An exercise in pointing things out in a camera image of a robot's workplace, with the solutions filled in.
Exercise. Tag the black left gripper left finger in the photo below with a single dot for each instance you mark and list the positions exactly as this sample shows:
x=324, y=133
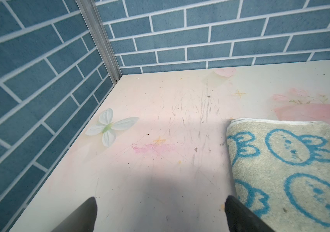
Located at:
x=81, y=220

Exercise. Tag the aluminium corner post left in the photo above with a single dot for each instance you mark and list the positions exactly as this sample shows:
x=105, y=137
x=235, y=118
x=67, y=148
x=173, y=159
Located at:
x=95, y=26

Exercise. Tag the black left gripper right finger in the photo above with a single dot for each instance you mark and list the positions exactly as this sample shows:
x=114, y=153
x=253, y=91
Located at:
x=241, y=219

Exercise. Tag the beige towel blue bunny print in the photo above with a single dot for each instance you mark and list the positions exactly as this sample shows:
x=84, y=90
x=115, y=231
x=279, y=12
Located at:
x=281, y=171

